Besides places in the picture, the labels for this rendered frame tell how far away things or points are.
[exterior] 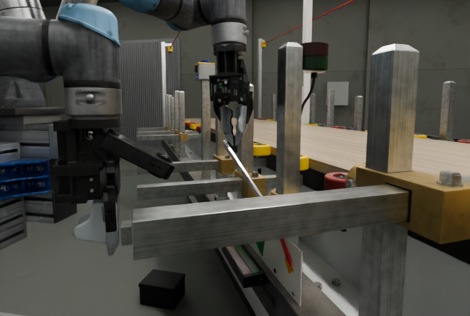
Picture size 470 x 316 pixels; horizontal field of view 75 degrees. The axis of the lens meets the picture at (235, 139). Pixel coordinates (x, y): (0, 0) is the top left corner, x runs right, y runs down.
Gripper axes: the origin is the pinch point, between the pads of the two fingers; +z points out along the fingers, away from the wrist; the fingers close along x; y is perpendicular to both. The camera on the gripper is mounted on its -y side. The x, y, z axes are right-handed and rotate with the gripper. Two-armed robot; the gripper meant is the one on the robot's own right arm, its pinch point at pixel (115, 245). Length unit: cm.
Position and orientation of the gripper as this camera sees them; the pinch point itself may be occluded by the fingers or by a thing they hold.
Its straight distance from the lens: 53.9
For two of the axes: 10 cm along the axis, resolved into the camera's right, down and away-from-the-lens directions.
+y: -9.5, 0.3, -3.0
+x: 3.0, 1.1, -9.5
